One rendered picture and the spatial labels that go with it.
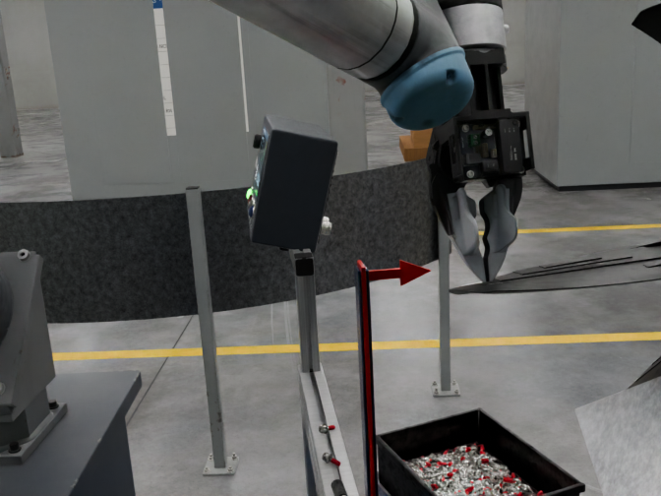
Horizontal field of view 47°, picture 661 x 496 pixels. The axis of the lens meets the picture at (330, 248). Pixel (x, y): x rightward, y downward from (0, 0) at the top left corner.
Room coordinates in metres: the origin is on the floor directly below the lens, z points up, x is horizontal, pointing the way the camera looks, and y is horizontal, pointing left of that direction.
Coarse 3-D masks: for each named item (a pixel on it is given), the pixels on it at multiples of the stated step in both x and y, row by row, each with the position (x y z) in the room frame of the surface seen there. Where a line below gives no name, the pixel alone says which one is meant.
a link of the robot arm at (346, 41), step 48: (240, 0) 0.51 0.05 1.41; (288, 0) 0.52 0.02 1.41; (336, 0) 0.54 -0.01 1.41; (384, 0) 0.58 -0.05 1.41; (432, 0) 0.66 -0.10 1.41; (336, 48) 0.57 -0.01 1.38; (384, 48) 0.59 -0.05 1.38; (432, 48) 0.62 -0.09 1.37; (384, 96) 0.62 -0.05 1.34; (432, 96) 0.61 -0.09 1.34
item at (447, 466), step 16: (448, 448) 0.92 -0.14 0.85; (480, 448) 0.93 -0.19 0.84; (416, 464) 0.89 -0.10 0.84; (432, 464) 0.89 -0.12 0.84; (448, 464) 0.89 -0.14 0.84; (464, 464) 0.89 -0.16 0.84; (496, 464) 0.88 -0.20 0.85; (432, 480) 0.85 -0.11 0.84; (448, 480) 0.85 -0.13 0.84; (464, 480) 0.85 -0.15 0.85; (480, 480) 0.84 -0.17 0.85
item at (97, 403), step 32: (64, 384) 0.86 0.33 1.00; (96, 384) 0.85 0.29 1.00; (128, 384) 0.85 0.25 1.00; (64, 416) 0.77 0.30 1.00; (96, 416) 0.77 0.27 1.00; (64, 448) 0.70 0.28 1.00; (96, 448) 0.70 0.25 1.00; (128, 448) 0.84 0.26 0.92; (0, 480) 0.65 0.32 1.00; (32, 480) 0.64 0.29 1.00; (64, 480) 0.64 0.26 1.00; (96, 480) 0.72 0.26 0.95; (128, 480) 0.82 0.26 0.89
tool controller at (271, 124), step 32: (288, 128) 1.27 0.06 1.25; (320, 128) 1.40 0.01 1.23; (256, 160) 1.45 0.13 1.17; (288, 160) 1.22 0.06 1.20; (320, 160) 1.22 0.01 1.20; (256, 192) 1.27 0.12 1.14; (288, 192) 1.22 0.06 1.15; (320, 192) 1.22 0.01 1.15; (256, 224) 1.21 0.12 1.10; (288, 224) 1.22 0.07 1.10; (320, 224) 1.22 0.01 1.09
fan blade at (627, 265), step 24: (552, 264) 0.73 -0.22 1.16; (576, 264) 0.71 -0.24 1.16; (600, 264) 0.69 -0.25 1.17; (624, 264) 0.69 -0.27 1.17; (648, 264) 0.67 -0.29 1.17; (456, 288) 0.68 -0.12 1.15; (480, 288) 0.63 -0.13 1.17; (504, 288) 0.62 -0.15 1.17; (528, 288) 0.62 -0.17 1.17; (552, 288) 0.62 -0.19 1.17; (576, 288) 0.62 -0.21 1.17
